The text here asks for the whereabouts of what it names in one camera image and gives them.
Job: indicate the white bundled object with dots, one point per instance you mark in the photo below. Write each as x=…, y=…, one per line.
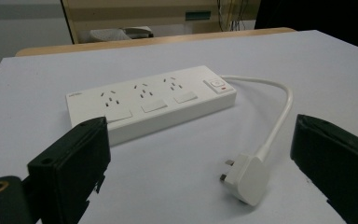
x=112, y=34

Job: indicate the white power strip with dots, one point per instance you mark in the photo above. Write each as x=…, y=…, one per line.
x=167, y=107

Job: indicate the beige wooden cabinet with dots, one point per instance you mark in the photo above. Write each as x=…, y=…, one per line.
x=136, y=12

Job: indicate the white power plug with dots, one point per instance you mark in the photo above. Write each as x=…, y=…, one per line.
x=248, y=180

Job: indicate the dark curtain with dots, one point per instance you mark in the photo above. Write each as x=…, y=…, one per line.
x=323, y=18

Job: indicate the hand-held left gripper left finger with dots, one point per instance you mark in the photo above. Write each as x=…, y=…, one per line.
x=71, y=165

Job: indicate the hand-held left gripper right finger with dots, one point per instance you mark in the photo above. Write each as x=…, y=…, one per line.
x=338, y=161

